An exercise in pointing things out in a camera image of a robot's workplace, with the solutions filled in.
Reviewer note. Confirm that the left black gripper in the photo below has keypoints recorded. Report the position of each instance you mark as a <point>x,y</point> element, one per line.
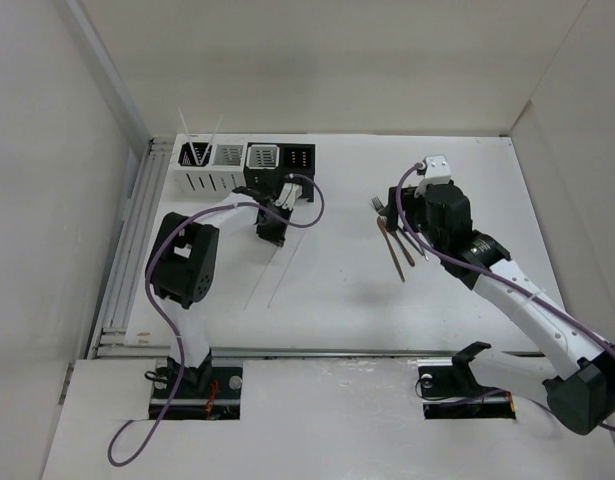
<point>274,237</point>

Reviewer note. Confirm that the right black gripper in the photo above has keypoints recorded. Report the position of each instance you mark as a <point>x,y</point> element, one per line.
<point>409,203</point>

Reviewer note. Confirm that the clear chopstick four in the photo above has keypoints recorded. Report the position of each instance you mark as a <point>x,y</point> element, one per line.
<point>285,272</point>

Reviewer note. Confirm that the copper fork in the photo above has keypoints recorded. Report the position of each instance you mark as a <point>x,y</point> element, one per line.
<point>404,250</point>

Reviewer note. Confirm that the clear chopstick three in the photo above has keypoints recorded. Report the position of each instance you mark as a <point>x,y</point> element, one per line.
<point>186,130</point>

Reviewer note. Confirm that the clear chopstick two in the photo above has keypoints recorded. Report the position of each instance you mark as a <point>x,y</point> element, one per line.
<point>267,282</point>

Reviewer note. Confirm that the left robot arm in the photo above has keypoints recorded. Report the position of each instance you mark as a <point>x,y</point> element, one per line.
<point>181,269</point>

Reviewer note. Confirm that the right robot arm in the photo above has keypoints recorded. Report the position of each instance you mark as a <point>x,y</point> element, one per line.
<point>573,376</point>

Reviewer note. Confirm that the silver spoon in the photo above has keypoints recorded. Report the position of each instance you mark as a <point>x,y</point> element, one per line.
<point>419,247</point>

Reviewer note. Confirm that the black utensil container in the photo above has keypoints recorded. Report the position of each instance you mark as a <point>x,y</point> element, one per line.
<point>268,164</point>

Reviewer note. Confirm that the dark steel fork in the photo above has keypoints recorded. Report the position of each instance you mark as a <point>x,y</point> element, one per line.
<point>378,207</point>

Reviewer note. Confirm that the white utensil container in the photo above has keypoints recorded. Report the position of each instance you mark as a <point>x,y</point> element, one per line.
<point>211,171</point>

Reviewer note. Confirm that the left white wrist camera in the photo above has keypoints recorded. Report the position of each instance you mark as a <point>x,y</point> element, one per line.
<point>290,192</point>

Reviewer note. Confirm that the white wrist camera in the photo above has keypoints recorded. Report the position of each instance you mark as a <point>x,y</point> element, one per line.
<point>290,192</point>
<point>433,170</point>

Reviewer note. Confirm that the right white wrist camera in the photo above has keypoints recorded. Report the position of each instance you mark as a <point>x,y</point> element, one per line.
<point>433,170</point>

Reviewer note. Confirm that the aluminium rail front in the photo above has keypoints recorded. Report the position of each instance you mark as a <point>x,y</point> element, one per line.
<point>275,354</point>

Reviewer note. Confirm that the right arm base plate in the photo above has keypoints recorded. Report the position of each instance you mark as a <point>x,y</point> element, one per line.
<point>449,393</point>

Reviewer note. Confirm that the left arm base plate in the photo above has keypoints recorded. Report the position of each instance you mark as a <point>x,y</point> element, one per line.
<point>219,399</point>

